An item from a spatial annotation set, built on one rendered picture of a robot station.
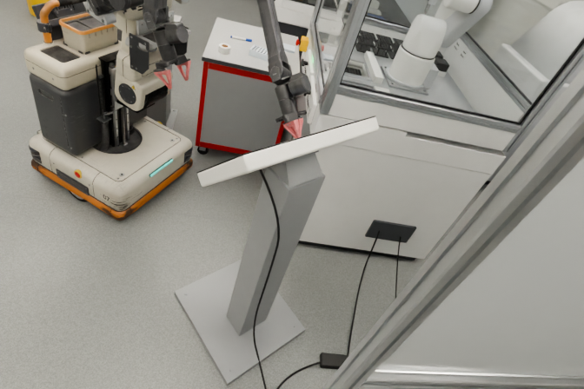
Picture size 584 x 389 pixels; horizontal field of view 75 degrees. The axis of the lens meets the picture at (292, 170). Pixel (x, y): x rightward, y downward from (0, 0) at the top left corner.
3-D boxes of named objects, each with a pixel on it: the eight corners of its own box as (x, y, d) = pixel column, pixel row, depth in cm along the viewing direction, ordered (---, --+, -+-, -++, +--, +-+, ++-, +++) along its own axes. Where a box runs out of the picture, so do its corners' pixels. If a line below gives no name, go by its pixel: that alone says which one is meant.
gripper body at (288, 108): (308, 115, 137) (301, 95, 137) (286, 119, 131) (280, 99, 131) (297, 119, 142) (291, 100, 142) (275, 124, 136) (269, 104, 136)
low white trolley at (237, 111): (192, 156, 265) (202, 56, 216) (206, 108, 312) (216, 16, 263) (273, 170, 275) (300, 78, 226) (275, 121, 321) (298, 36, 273)
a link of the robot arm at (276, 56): (263, -9, 153) (246, -23, 143) (275, -17, 150) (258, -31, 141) (284, 88, 143) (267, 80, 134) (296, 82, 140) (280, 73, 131)
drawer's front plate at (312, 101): (307, 123, 181) (313, 104, 173) (305, 92, 202) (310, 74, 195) (310, 124, 181) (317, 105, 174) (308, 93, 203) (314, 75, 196)
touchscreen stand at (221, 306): (174, 294, 188) (188, 130, 123) (248, 258, 215) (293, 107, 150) (226, 385, 164) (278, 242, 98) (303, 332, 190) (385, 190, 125)
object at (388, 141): (310, 138, 175) (319, 113, 166) (303, 46, 252) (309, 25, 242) (492, 174, 191) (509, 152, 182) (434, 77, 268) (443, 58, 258)
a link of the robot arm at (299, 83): (283, 75, 143) (269, 68, 136) (309, 63, 137) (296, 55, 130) (288, 105, 140) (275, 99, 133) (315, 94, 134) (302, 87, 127)
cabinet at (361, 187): (273, 245, 225) (309, 140, 174) (276, 141, 303) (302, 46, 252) (420, 267, 241) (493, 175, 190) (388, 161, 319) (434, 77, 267)
